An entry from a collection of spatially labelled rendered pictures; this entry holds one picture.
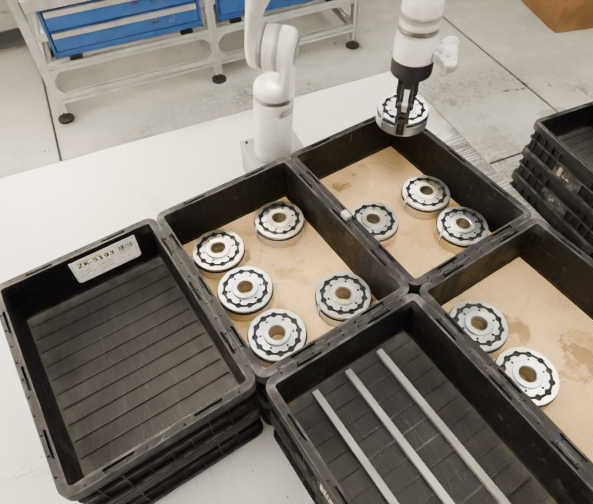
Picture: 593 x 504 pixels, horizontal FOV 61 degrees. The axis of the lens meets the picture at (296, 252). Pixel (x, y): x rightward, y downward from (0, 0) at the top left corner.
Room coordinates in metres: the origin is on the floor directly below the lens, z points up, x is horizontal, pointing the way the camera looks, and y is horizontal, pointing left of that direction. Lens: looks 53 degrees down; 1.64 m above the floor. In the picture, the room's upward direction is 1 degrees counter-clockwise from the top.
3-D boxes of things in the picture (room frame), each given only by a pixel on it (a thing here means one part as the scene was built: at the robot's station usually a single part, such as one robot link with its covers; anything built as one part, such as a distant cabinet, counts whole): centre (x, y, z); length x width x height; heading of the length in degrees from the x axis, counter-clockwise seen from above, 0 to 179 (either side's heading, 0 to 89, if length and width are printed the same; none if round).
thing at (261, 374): (0.55, 0.04, 0.92); 0.40 x 0.30 x 0.02; 32
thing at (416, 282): (0.71, -0.22, 0.92); 0.40 x 0.30 x 0.02; 32
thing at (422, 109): (0.84, -0.22, 1.01); 0.10 x 0.10 x 0.01
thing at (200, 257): (0.61, 0.15, 0.86); 0.10 x 0.10 x 0.01
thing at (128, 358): (0.39, 0.29, 0.87); 0.40 x 0.30 x 0.11; 32
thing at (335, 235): (0.55, 0.04, 0.87); 0.40 x 0.30 x 0.11; 32
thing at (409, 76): (0.81, -0.21, 1.10); 0.08 x 0.08 x 0.09
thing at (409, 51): (0.81, -0.23, 1.17); 0.11 x 0.09 x 0.06; 76
